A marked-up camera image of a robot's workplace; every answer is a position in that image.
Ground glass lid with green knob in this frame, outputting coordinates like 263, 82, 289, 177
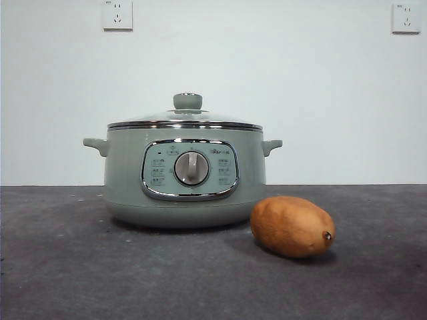
107, 92, 264, 131

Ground brown potato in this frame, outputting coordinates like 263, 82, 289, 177
250, 195, 336, 259

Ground pale green electric cooking pot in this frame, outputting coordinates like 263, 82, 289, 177
82, 125, 284, 229

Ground white wall socket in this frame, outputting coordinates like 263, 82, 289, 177
102, 0, 133, 33
391, 3, 422, 35

